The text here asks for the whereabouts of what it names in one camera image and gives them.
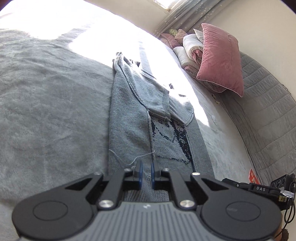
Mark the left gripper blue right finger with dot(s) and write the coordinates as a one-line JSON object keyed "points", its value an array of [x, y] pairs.
{"points": [[156, 177]]}

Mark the folded white pink quilt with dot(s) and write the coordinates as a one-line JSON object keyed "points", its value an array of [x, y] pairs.
{"points": [[187, 53]]}

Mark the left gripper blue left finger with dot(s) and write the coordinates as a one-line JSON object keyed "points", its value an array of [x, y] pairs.
{"points": [[137, 175]]}

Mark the grey quilted headboard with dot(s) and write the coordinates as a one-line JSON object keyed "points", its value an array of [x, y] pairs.
{"points": [[265, 119]]}

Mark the small white paper tag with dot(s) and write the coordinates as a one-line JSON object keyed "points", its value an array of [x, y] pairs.
{"points": [[213, 119]]}

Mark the grey knitted cat sweater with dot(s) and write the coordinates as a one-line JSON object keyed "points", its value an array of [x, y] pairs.
{"points": [[151, 121]]}

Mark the grey bed sheet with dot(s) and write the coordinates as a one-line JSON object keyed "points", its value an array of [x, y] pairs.
{"points": [[56, 80]]}

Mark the orange red paper card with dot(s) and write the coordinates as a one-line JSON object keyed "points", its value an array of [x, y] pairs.
{"points": [[252, 177]]}

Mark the pink velvet pillow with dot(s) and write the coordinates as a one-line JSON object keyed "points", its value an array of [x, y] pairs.
{"points": [[222, 42]]}

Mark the floral curtain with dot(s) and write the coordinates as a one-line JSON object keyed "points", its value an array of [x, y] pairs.
{"points": [[185, 15]]}

